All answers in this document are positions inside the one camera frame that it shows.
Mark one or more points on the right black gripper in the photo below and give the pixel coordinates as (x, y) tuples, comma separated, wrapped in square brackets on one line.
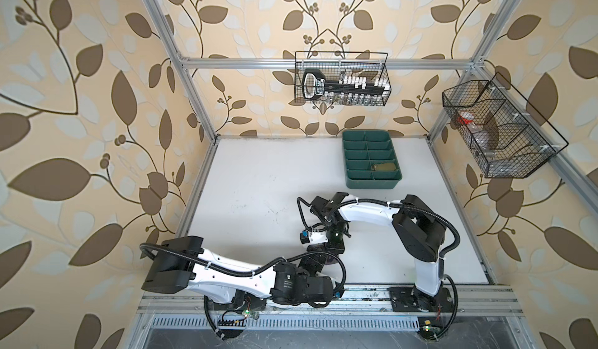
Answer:
[(335, 248)]

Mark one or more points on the green plastic divided tray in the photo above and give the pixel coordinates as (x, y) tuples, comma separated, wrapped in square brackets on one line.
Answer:
[(361, 149)]

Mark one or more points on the green striped sock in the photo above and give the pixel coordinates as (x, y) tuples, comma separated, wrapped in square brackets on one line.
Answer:
[(385, 167)]

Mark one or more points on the purple striped sock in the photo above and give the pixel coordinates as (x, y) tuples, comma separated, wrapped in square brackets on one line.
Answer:
[(329, 260)]

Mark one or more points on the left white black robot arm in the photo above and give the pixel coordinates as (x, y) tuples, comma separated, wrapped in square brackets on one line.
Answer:
[(183, 264)]

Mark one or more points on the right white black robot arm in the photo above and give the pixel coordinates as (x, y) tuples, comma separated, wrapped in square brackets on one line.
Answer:
[(425, 236)]

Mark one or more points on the black socket set holder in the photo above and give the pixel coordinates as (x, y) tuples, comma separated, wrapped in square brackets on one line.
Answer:
[(315, 85)]

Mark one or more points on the red capped clear container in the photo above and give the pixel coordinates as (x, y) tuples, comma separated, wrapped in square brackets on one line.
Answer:
[(467, 120)]

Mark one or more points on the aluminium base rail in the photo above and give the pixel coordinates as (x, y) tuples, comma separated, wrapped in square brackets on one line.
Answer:
[(378, 299)]

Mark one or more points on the back black wire basket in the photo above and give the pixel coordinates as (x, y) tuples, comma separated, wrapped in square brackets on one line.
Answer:
[(365, 64)]

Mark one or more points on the black wire basket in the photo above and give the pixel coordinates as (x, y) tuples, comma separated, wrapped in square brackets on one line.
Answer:
[(515, 137), (365, 64)]

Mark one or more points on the right black wire basket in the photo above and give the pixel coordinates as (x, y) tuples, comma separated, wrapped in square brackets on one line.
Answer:
[(515, 137)]

